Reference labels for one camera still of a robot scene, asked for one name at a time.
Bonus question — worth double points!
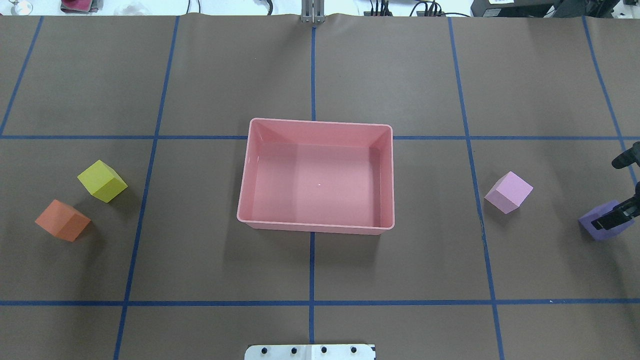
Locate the purple foam block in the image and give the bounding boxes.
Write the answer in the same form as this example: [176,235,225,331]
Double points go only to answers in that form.
[578,200,636,242]

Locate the pink foam block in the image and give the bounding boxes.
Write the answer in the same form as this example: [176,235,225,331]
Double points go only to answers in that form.
[484,171,534,214]

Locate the orange foam block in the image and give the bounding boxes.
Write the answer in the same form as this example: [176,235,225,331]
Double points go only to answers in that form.
[35,199,91,242]

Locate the pink plastic bin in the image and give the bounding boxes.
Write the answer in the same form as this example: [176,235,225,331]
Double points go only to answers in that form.
[237,118,396,236]

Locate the black equipment box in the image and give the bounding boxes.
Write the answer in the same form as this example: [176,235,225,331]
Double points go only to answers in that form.
[470,0,620,18]

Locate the brown paper table cover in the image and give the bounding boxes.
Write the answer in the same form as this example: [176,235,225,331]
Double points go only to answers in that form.
[1,13,639,360]

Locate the yellow foam block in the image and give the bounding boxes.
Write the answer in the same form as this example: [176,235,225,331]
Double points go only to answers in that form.
[77,159,128,203]

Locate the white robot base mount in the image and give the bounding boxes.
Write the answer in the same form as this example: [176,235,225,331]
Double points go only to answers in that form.
[244,343,377,360]

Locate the metal camera post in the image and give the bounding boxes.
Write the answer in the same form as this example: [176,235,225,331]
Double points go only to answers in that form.
[301,0,326,25]

